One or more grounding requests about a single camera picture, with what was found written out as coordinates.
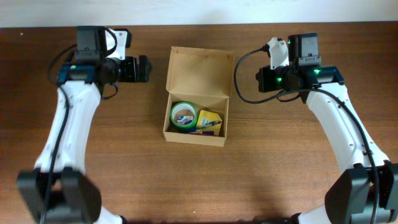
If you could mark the green tape roll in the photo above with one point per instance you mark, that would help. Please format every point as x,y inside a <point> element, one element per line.
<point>180,109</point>

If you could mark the small blue white box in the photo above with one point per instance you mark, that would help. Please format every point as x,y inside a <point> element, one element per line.
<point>184,120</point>

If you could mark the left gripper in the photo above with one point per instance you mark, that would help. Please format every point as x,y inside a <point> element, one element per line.
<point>135,69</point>

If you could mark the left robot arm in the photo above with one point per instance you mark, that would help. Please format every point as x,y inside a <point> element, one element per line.
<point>57,189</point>

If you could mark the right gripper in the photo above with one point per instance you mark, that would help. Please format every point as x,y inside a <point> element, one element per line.
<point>263,79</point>

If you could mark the brown cardboard box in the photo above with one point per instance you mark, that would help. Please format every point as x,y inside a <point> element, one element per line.
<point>202,77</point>

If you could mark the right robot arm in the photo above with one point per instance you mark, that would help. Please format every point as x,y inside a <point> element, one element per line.
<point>366,191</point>

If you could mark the yellow spiral notepad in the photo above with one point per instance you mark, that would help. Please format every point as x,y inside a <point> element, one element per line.
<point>206,117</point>

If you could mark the blue white marker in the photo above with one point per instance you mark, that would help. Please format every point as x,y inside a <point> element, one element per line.
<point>203,133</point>

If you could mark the blue ballpoint pen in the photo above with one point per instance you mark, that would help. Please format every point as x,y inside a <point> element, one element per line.
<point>213,123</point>

